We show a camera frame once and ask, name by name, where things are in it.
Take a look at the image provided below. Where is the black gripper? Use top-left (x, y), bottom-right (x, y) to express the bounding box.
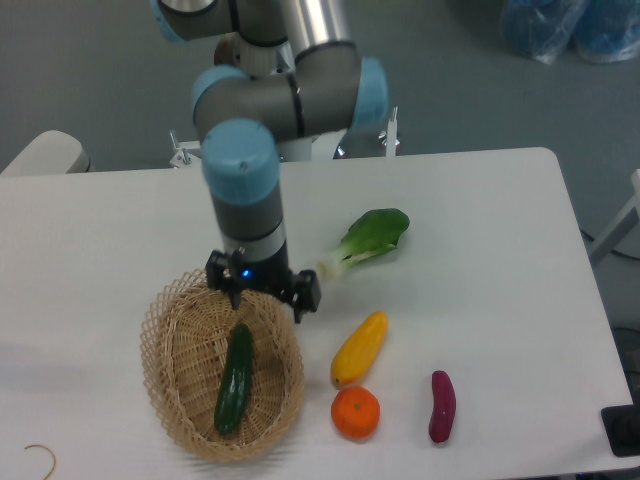
top-left (205, 244), bottom-right (321, 324)

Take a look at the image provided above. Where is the green cucumber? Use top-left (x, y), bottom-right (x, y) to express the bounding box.
top-left (214, 323), bottom-right (254, 435)

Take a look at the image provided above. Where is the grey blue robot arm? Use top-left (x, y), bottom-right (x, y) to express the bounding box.
top-left (151, 1), bottom-right (389, 318)

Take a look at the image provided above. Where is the woven wicker basket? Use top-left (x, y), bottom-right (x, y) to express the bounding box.
top-left (140, 269), bottom-right (305, 463)

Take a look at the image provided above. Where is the yellow squash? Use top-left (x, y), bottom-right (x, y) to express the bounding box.
top-left (330, 311), bottom-right (389, 388)

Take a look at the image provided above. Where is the green bok choy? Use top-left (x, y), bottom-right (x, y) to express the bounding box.
top-left (316, 208), bottom-right (410, 280)

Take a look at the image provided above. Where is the orange mandarin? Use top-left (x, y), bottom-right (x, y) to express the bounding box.
top-left (331, 386), bottom-right (381, 441)

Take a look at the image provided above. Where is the purple sweet potato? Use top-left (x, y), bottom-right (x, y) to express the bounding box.
top-left (429, 370), bottom-right (457, 443)

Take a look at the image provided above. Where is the white chair back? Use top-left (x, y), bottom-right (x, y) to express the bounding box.
top-left (1, 130), bottom-right (94, 178)

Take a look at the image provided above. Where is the black device at edge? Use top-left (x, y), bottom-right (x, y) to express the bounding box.
top-left (601, 405), bottom-right (639, 458)

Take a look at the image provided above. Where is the blue plastic bag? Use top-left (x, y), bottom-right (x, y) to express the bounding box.
top-left (500, 1), bottom-right (639, 64)

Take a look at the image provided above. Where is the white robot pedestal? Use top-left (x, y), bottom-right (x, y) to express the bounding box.
top-left (167, 34), bottom-right (404, 170)

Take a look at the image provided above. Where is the white frame at right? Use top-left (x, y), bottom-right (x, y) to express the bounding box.
top-left (588, 170), bottom-right (639, 267)

